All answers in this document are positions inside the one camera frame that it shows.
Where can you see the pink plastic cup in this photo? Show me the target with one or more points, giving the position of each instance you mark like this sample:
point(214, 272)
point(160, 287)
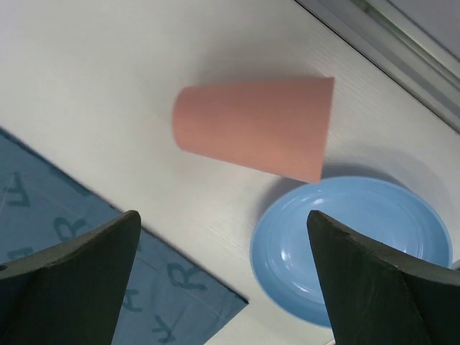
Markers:
point(274, 126)

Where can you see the blue plastic plate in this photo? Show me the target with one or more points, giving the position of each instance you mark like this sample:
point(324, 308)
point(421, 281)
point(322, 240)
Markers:
point(281, 256)

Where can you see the blue lettered cloth placemat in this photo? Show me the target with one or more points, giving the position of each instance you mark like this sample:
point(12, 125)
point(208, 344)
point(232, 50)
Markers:
point(169, 299)

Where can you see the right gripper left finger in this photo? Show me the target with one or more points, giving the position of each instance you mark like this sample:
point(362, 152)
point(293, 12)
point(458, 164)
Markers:
point(70, 293)

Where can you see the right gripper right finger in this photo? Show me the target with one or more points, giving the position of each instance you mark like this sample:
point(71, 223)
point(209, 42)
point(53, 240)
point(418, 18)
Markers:
point(375, 294)

